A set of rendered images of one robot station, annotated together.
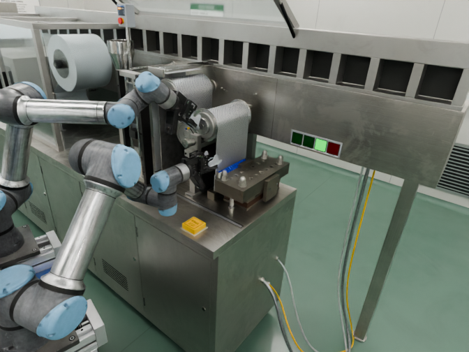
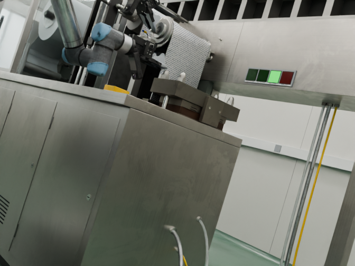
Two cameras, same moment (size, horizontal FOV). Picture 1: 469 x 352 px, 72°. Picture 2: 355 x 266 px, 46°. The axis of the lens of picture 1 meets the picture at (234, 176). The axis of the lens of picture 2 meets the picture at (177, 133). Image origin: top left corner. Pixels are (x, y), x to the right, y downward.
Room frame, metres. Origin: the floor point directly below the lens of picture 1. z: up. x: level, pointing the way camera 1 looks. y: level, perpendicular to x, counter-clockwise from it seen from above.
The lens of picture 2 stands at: (-0.39, -0.40, 0.77)
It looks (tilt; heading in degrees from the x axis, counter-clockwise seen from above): 2 degrees up; 11
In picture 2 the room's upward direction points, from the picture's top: 17 degrees clockwise
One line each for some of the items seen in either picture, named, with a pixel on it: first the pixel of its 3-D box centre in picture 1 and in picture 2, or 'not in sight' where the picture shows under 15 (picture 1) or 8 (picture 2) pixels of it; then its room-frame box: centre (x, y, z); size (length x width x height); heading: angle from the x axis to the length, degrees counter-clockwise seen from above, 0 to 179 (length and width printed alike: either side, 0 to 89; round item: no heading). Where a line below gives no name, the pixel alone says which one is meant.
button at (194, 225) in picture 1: (193, 225); (116, 91); (1.10, 0.15, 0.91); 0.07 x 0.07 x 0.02; 54
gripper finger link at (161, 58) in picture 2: (216, 160); (161, 60); (1.31, 0.09, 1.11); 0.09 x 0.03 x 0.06; 135
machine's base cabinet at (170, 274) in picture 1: (112, 202); (30, 163); (1.98, 0.87, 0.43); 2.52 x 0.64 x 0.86; 54
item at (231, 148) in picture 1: (232, 149); (181, 72); (1.45, 0.02, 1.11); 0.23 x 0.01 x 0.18; 144
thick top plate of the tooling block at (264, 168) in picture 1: (254, 176); (197, 100); (1.40, -0.10, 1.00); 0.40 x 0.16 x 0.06; 144
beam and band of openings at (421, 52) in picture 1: (166, 35); (153, 10); (2.06, 0.45, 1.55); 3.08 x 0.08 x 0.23; 54
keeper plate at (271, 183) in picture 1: (271, 187); (212, 112); (1.36, -0.18, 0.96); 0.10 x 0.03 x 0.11; 144
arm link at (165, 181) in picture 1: (166, 179); (107, 36); (1.12, 0.27, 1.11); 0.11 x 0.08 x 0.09; 144
